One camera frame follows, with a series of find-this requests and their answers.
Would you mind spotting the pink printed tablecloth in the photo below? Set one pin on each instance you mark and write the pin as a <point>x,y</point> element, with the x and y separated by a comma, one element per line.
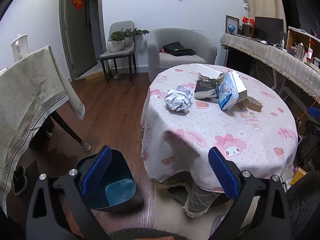
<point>200,125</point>

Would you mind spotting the white and brown carton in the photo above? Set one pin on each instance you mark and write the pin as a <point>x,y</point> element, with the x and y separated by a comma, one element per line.
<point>241,87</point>

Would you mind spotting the white flat box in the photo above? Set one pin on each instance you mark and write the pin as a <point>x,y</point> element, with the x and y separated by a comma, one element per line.
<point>208,71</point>

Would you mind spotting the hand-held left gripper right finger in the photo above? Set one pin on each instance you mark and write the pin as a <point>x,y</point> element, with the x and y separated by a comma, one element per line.
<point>222,175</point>

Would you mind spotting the black bag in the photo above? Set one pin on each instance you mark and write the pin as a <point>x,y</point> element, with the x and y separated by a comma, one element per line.
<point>177,48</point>

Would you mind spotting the yellow box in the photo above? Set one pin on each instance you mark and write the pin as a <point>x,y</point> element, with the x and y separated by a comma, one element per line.
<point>298,176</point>

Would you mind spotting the grey dining chair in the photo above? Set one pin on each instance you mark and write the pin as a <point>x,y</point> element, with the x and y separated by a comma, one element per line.
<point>120,27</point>

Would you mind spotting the grey armchair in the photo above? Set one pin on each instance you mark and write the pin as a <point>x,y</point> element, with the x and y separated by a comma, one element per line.
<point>200,42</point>

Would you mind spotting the beige patterned tablecloth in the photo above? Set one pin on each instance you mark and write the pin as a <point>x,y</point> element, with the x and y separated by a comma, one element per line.
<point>30,92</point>

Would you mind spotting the dark teal trash bin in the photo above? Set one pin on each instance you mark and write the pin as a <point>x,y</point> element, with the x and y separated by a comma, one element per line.
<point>117,190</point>

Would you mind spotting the black tissue pack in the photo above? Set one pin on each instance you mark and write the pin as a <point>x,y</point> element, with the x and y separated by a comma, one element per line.
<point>205,87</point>

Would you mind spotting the pink cloth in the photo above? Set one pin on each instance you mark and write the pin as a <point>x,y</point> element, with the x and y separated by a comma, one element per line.
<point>162,51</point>

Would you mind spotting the blue tissue pack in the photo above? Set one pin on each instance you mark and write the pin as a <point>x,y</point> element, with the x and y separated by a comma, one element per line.
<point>227,92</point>

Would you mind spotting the small blue globe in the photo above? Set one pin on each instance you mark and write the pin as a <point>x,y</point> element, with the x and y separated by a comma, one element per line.
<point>231,28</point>

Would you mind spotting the dark wooden table leg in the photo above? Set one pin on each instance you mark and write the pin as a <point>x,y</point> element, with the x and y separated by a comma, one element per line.
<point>67,127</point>

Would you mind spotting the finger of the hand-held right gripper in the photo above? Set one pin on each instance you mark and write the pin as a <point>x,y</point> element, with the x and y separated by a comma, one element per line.
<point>314,112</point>

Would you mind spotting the small red flags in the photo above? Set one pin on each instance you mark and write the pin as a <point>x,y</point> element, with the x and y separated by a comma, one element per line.
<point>248,20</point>

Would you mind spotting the grey door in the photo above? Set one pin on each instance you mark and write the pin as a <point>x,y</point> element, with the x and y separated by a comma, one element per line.
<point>77,42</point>

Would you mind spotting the brown wooden box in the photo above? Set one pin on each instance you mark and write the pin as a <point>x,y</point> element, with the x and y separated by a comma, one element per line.
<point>248,31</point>

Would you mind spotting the dark shoe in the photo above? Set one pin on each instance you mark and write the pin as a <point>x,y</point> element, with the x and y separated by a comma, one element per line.
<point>19,172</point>
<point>21,186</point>

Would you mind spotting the wooden desk shelf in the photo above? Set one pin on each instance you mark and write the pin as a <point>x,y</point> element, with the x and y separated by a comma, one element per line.
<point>300,42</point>

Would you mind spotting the picture frame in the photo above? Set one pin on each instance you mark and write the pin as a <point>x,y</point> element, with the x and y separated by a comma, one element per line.
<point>232,20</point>

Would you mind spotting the person's dark fleece clothing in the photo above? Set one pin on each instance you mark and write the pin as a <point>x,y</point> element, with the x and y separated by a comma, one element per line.
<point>302,200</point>

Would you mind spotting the beige lace table skirt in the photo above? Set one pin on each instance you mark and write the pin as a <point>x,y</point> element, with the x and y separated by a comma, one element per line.
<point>195,200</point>

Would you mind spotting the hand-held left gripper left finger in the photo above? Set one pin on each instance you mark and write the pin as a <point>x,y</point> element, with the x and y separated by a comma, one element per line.
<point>97,172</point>

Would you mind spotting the white paper ball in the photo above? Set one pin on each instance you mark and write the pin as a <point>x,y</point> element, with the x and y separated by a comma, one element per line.
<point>178,98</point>

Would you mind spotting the black monitor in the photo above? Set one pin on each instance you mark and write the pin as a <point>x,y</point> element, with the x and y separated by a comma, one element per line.
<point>267,30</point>

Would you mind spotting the flat cardboard box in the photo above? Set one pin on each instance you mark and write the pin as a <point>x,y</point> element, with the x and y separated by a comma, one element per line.
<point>93,78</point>

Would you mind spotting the beige fringed desk cloth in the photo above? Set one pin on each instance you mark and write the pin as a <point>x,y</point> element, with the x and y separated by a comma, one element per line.
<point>275,55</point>

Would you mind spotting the white kettle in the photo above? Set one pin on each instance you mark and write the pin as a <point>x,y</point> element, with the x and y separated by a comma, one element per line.
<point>18,48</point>

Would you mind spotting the red diamond door decoration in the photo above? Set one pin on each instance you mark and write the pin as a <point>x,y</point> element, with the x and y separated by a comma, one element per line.
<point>77,3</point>

